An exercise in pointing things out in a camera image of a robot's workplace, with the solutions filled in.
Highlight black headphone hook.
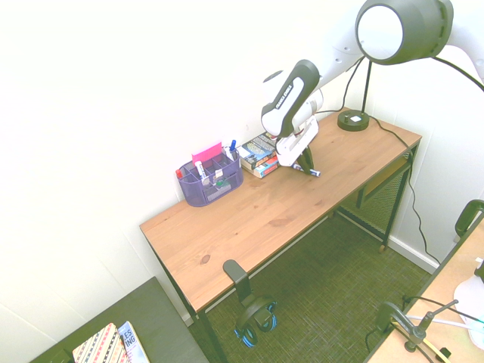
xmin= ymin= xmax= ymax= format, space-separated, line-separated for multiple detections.
xmin=222 ymin=259 xmax=259 ymax=312

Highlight black desk lamp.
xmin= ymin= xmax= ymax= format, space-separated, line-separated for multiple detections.
xmin=337 ymin=56 xmax=374 ymax=133

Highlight black side table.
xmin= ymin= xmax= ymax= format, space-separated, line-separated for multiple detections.
xmin=29 ymin=275 xmax=209 ymax=363

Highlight thick black cable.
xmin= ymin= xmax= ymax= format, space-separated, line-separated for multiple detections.
xmin=430 ymin=55 xmax=484 ymax=93

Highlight pink sticky note pad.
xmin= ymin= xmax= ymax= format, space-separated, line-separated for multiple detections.
xmin=191 ymin=140 xmax=224 ymax=164

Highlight white and teal cable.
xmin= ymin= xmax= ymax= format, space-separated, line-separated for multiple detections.
xmin=407 ymin=312 xmax=484 ymax=330

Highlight wooden table with black edge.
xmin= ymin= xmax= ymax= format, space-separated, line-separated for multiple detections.
xmin=368 ymin=218 xmax=484 ymax=363

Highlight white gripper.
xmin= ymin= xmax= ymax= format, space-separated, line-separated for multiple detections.
xmin=275 ymin=116 xmax=319 ymax=172

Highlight white and blue book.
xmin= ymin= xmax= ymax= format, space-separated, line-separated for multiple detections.
xmin=117 ymin=321 xmax=150 ymax=363

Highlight striped patterned notebook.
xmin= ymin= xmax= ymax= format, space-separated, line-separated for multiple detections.
xmin=72 ymin=322 xmax=128 ymax=363

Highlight wooden desk with black frame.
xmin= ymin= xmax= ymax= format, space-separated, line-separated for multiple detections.
xmin=139 ymin=108 xmax=423 ymax=363

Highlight white marker with label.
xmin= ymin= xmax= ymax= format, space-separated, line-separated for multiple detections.
xmin=194 ymin=160 xmax=210 ymax=187

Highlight dark paperback book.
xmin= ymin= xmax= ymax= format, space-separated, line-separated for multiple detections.
xmin=239 ymin=132 xmax=279 ymax=172

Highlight black and blue headphones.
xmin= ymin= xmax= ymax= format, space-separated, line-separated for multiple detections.
xmin=233 ymin=294 xmax=279 ymax=349

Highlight black table clamp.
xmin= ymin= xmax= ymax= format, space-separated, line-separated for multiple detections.
xmin=454 ymin=199 xmax=484 ymax=238

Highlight white round pedestal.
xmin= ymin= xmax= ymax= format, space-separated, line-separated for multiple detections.
xmin=453 ymin=259 xmax=484 ymax=327

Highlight black C clamp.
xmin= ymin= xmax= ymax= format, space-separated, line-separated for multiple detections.
xmin=376 ymin=300 xmax=410 ymax=334

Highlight purple mesh desk organizer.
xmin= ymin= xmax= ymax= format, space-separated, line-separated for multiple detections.
xmin=177 ymin=147 xmax=245 ymax=208

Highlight black lamp power cord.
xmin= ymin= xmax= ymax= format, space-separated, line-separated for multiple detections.
xmin=368 ymin=114 xmax=442 ymax=266

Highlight grey camera stand arm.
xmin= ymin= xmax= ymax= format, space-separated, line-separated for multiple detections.
xmin=403 ymin=299 xmax=459 ymax=353

